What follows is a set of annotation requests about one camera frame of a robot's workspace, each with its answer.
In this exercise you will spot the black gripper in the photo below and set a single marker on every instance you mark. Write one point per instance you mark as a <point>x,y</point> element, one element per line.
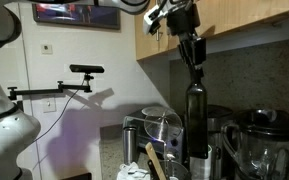
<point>181,20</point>

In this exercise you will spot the dark green oil bottle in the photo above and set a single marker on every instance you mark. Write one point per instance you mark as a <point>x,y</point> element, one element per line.
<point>196,116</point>

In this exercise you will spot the steel canister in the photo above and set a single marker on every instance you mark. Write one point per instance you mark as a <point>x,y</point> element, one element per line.
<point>217,120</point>

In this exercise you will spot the round glass lid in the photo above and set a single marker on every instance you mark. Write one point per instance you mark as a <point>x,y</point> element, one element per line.
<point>162,124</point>

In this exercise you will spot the silver toaster oven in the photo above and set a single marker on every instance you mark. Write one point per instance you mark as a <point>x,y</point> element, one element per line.
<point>175,141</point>

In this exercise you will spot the stainless steel tumbler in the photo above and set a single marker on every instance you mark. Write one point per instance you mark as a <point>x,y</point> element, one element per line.
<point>129,143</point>

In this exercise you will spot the wooden spatula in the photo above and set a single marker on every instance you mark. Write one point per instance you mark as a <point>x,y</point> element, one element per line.
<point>154,160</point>

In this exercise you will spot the white cup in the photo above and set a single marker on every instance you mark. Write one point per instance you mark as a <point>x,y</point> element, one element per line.
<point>199,168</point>

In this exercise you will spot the metal utensil holder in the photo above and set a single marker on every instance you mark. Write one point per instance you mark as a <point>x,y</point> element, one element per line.
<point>177,170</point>

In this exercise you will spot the glass blender with black lid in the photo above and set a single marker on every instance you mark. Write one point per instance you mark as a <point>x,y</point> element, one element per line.
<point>267,146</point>

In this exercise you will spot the white crumpled cloth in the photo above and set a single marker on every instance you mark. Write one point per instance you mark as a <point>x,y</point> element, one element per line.
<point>130,171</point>

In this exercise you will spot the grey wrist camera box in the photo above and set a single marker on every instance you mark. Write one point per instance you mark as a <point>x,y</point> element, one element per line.
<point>151,19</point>

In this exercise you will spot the wooden wall cabinet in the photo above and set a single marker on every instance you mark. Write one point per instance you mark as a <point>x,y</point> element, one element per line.
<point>244,15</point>

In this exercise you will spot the black stereo camera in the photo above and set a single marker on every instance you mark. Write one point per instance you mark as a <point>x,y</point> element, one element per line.
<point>86,69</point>

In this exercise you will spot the framed wall picture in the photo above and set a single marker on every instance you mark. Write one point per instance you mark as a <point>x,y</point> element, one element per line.
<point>77,15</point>

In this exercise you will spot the white wall switch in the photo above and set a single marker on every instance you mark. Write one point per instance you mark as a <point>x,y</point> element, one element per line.
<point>46,48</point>

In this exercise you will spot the white wall outlet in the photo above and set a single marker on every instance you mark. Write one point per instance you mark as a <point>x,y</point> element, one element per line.
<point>49,104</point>

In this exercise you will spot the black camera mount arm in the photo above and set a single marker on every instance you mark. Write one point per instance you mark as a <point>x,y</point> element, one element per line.
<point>44,89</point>

